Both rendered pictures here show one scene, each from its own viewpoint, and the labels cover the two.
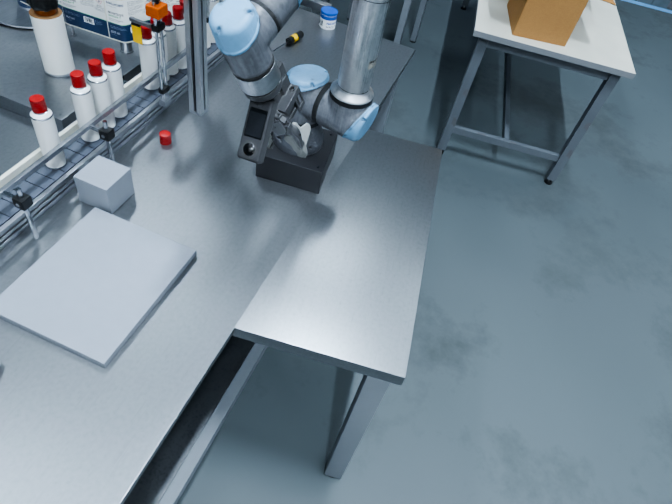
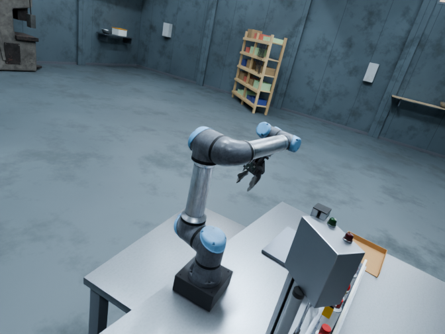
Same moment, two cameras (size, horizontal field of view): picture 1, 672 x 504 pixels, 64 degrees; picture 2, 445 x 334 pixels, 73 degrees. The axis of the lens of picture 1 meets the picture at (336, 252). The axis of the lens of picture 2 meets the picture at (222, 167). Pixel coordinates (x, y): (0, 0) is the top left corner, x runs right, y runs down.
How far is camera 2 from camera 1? 234 cm
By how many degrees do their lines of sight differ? 106
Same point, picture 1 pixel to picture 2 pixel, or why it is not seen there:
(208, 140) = (257, 319)
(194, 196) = (263, 279)
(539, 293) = not seen: outside the picture
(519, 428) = (76, 283)
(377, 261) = not seen: hidden behind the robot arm
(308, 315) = (219, 222)
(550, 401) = (44, 287)
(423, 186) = (126, 256)
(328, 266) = not seen: hidden behind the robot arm
